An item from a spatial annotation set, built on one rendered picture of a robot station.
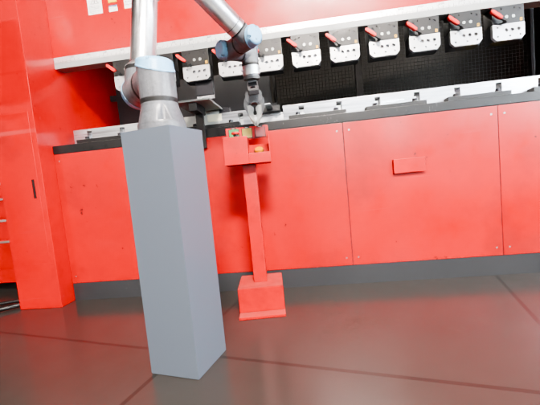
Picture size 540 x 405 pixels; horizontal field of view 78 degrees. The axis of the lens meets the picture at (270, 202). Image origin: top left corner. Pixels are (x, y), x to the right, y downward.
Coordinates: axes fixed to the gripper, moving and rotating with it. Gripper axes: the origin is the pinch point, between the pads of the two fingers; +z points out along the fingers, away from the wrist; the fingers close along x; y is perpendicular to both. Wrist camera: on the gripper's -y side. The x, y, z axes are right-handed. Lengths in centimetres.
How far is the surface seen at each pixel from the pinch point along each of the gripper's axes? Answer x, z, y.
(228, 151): 12.8, 11.2, -6.1
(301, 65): -26, -30, 35
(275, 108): -11, -12, 57
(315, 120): -29.3, 0.0, 21.2
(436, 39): -94, -34, 28
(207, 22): 22, -58, 42
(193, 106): 30.1, -11.9, 17.1
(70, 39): 101, -59, 51
